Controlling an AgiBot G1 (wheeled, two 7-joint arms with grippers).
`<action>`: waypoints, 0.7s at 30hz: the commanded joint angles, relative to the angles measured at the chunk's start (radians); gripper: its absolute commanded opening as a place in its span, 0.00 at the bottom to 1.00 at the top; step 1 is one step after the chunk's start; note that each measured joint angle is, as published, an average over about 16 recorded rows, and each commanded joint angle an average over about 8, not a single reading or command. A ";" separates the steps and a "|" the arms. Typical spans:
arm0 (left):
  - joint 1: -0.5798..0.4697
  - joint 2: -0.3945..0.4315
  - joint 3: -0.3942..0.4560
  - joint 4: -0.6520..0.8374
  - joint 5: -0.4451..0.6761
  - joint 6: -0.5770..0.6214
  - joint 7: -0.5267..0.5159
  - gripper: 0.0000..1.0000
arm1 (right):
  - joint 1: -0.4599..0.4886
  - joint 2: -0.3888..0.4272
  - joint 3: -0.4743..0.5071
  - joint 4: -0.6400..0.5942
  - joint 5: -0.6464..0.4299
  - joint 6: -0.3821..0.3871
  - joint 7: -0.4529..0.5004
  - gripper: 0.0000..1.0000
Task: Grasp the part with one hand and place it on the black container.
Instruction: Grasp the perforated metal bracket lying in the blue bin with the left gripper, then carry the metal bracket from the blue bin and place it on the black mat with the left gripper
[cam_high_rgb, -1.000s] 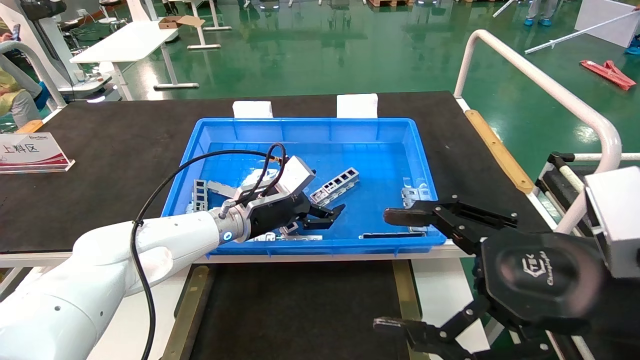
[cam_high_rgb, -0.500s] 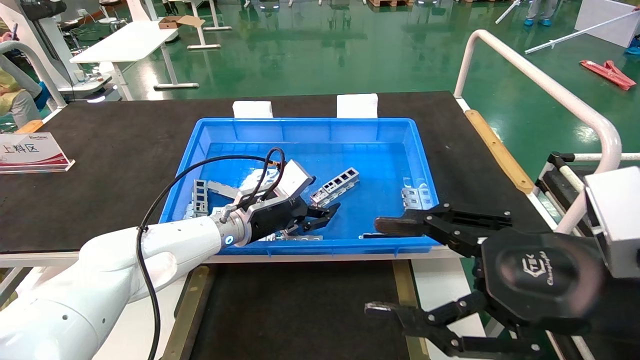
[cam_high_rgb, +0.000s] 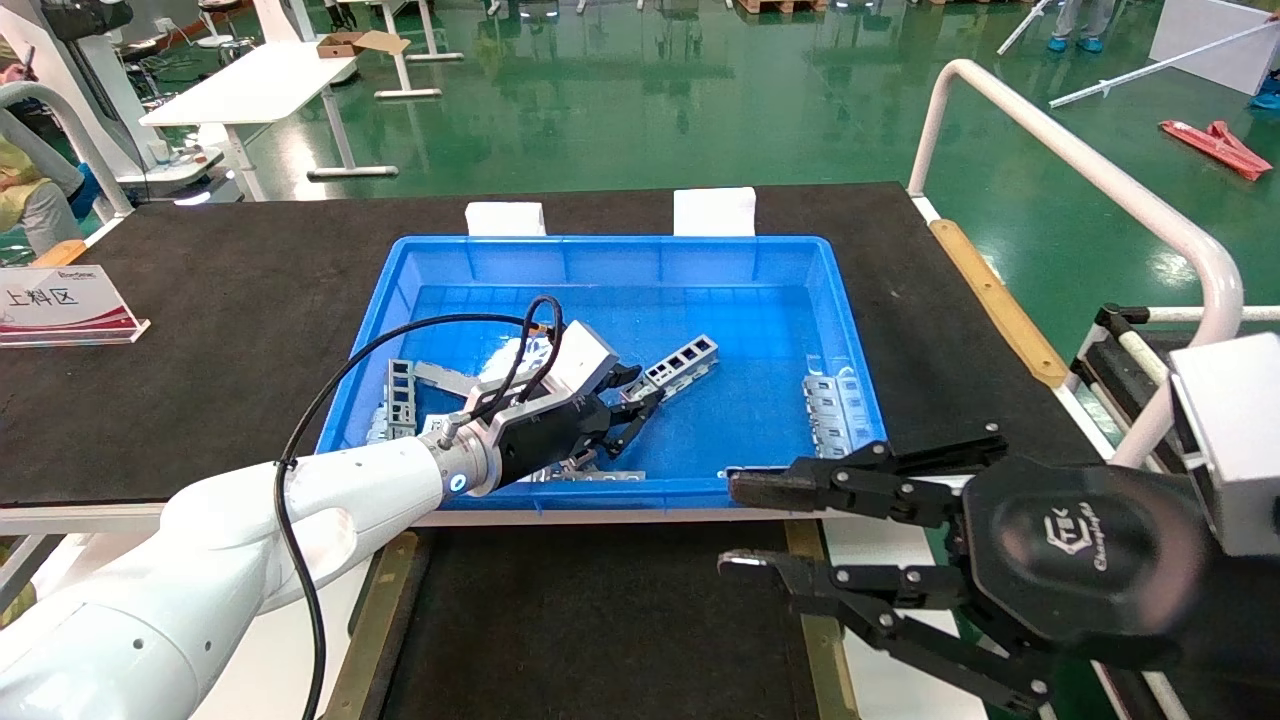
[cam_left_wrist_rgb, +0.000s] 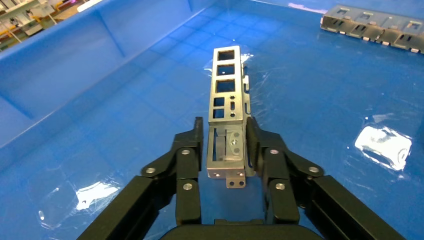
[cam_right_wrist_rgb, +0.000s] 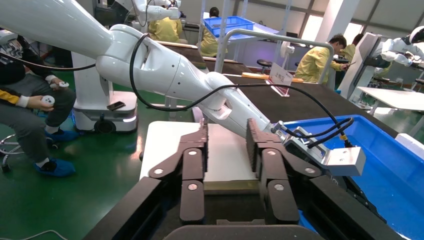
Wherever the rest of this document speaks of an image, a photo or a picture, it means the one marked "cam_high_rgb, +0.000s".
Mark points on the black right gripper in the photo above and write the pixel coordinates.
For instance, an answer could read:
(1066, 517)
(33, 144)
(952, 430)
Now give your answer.
(1090, 560)

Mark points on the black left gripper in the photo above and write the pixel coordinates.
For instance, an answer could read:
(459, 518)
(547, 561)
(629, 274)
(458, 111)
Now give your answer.
(550, 440)

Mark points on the gray bracket with square holes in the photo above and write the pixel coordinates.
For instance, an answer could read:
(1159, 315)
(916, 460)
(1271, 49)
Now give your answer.
(401, 395)
(682, 363)

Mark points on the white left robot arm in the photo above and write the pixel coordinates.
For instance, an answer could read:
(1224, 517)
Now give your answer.
(200, 560)

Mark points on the black flat container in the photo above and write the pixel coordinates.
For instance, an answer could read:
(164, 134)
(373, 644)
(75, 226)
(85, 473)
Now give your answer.
(600, 620)

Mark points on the stacked gray clip part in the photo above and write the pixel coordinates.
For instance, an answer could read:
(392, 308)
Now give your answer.
(378, 425)

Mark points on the thin gray metal strip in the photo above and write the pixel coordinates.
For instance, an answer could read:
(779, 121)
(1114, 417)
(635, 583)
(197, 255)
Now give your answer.
(600, 476)

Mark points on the brass edge strip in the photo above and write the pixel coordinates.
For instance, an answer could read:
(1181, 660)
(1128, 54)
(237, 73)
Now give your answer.
(820, 660)

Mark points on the blue plastic bin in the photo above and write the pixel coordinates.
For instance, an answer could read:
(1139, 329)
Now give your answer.
(740, 320)

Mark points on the flat gray metal plate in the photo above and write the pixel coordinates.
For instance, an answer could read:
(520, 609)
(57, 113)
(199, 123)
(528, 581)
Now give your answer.
(445, 378)

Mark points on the white paper label right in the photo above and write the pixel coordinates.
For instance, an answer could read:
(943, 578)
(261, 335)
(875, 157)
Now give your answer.
(714, 211)

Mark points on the white paper label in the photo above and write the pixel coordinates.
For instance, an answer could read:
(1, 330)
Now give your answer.
(714, 211)
(505, 219)

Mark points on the white paper label left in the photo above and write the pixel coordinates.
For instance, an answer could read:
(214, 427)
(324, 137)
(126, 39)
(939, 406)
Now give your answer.
(505, 219)

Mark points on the wooden edge strip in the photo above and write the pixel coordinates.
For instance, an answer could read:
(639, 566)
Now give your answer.
(1000, 300)
(58, 254)

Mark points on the black table mat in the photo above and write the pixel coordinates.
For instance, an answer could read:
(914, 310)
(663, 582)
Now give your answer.
(200, 350)

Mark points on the small open cardboard box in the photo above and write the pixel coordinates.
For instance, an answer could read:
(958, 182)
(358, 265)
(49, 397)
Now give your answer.
(350, 45)

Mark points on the white desk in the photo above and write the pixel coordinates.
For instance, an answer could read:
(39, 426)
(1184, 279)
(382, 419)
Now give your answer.
(250, 85)

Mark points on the red flat object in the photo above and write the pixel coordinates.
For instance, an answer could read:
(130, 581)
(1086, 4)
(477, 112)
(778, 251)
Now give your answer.
(1215, 148)

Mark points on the long white pipe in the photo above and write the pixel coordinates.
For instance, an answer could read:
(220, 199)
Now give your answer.
(1160, 65)

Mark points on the acrylic sign with Chinese text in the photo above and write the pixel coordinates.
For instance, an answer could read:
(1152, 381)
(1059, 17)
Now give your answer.
(60, 305)

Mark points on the white rectangular board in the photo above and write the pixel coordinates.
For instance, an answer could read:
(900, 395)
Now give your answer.
(1215, 40)

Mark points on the seated person gray sleeves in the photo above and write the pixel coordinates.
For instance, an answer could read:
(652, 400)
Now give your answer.
(30, 200)

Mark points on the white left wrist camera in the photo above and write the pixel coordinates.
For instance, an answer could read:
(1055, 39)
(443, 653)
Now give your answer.
(575, 362)

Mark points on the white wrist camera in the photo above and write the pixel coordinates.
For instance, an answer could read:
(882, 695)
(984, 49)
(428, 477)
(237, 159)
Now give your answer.
(575, 362)
(1235, 440)

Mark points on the gray notched bracket stack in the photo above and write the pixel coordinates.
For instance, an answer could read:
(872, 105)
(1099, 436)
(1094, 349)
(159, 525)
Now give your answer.
(830, 415)

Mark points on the black table with white frame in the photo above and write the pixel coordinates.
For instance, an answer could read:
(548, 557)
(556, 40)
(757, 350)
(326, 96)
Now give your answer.
(1110, 360)

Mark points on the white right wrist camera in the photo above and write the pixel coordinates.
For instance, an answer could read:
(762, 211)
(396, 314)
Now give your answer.
(1235, 440)

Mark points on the white table frame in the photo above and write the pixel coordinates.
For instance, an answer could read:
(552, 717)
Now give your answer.
(410, 70)

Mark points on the white tubular rail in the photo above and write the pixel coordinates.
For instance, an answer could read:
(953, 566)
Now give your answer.
(1080, 165)
(60, 110)

